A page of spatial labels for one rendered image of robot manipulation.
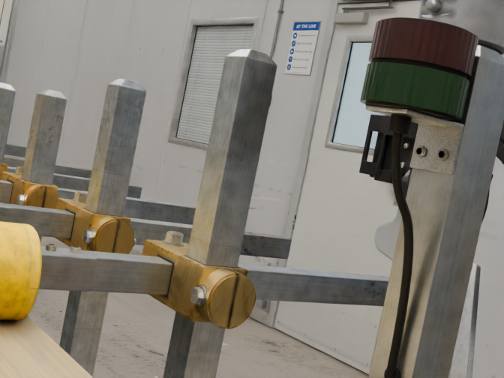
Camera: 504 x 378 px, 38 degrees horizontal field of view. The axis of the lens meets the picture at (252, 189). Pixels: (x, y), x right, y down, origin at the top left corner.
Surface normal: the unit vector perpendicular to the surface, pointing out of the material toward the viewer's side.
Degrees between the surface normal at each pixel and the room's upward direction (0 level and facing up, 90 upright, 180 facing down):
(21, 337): 0
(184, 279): 90
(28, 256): 62
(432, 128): 90
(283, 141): 90
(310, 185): 90
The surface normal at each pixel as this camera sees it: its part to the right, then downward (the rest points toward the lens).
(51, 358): 0.19, -0.98
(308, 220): -0.78, -0.12
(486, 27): 0.25, 0.10
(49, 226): 0.56, 0.15
